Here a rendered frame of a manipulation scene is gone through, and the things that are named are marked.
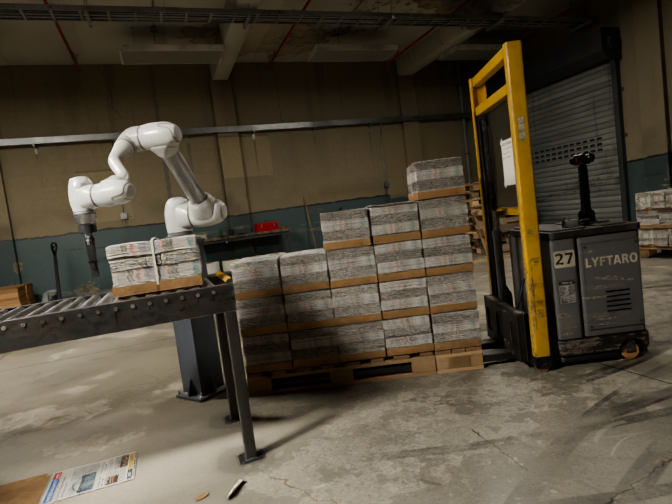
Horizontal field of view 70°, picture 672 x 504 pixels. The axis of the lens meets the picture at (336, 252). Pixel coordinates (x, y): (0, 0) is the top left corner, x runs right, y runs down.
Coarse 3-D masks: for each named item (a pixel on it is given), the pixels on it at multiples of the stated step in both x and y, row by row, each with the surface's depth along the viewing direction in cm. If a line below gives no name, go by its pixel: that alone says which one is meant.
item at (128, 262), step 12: (108, 252) 205; (120, 252) 206; (132, 252) 207; (144, 252) 208; (120, 264) 206; (132, 264) 208; (144, 264) 209; (120, 276) 207; (132, 276) 208; (144, 276) 210
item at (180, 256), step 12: (168, 240) 211; (180, 240) 212; (192, 240) 214; (168, 252) 211; (180, 252) 212; (192, 252) 214; (168, 264) 212; (180, 264) 213; (192, 264) 214; (168, 276) 212; (180, 276) 213
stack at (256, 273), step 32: (256, 256) 323; (288, 256) 287; (320, 256) 287; (352, 256) 287; (384, 256) 287; (416, 256) 287; (256, 288) 289; (352, 288) 288; (384, 288) 288; (416, 288) 288; (256, 320) 290; (288, 320) 290; (384, 320) 291; (416, 320) 290; (256, 352) 293; (288, 352) 292; (320, 352) 291; (352, 352) 292; (256, 384) 293; (288, 384) 307; (320, 384) 293
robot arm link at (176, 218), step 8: (168, 200) 299; (176, 200) 297; (184, 200) 299; (168, 208) 296; (176, 208) 295; (184, 208) 295; (168, 216) 296; (176, 216) 295; (184, 216) 295; (168, 224) 297; (176, 224) 296; (184, 224) 296; (168, 232) 299; (176, 232) 297
